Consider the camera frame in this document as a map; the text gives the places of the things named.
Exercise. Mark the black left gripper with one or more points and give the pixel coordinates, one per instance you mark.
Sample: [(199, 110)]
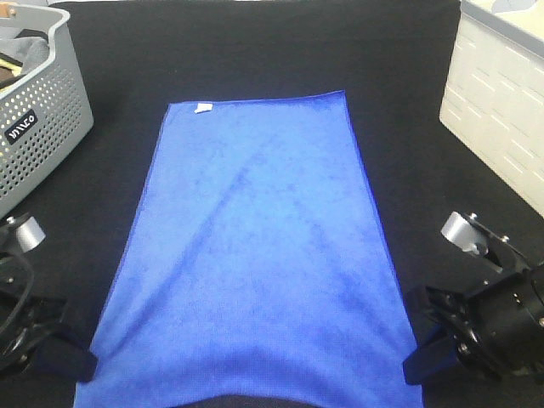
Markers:
[(30, 326)]

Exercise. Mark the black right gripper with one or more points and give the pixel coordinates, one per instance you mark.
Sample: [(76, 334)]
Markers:
[(493, 332)]

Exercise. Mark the blue microfibre towel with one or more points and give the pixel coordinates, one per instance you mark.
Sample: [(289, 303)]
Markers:
[(256, 265)]

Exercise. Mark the grey perforated plastic basket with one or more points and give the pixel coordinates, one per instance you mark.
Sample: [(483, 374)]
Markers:
[(46, 113)]

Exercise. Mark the white plastic storage crate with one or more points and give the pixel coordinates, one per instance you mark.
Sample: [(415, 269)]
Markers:
[(493, 98)]

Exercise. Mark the yellow black item in basket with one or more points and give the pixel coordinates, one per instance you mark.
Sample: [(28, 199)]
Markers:
[(10, 67)]

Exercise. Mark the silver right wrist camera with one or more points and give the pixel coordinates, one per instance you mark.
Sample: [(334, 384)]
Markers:
[(458, 231)]

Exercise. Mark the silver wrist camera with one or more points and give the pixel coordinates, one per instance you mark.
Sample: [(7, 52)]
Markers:
[(24, 234), (458, 231)]

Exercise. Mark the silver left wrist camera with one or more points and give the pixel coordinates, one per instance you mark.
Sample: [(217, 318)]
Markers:
[(24, 234)]

